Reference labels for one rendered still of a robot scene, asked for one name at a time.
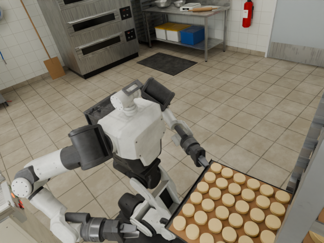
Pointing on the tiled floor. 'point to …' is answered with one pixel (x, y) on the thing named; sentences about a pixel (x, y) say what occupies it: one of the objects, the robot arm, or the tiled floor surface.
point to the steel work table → (209, 43)
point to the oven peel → (54, 67)
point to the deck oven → (91, 33)
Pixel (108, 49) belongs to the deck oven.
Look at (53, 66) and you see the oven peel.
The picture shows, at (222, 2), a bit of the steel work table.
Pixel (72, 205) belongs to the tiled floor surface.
